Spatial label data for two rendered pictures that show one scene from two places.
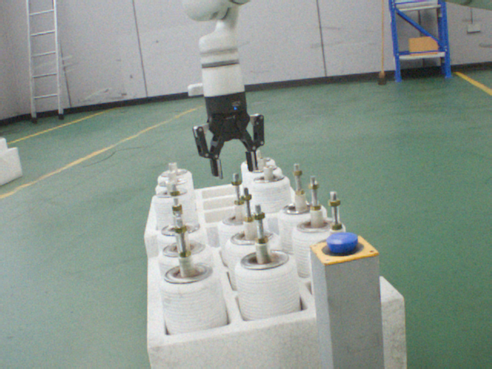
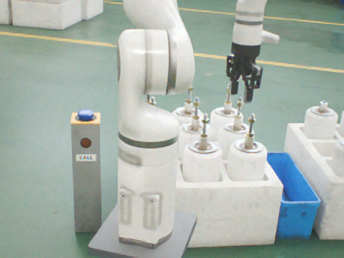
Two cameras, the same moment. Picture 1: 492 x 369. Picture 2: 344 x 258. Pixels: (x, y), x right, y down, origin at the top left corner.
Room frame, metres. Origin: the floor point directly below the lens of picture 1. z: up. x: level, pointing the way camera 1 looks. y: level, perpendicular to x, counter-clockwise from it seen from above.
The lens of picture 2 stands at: (0.86, -1.22, 0.77)
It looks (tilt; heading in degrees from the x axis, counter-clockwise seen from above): 23 degrees down; 89
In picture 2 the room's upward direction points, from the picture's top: 3 degrees clockwise
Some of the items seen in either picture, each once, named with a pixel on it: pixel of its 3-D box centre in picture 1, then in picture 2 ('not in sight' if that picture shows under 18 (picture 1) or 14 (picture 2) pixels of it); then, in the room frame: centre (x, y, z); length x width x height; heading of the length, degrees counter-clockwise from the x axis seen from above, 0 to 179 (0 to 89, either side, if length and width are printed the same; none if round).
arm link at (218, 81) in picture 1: (217, 76); (253, 29); (1.08, 0.02, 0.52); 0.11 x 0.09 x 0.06; 25
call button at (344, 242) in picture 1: (342, 244); (85, 115); (0.67, -0.11, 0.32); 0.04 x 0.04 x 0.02
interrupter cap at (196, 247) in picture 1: (184, 249); (187, 112); (0.94, 0.12, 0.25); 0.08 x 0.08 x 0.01
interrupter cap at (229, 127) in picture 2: (241, 218); (236, 127); (1.07, 0.02, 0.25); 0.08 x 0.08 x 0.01
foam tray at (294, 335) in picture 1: (263, 320); (191, 180); (0.95, 0.00, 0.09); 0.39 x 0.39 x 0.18; 7
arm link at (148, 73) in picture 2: not in sight; (149, 89); (0.84, -0.55, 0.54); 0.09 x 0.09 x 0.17; 7
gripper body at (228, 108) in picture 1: (227, 114); (244, 57); (1.07, 0.02, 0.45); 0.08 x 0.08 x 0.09
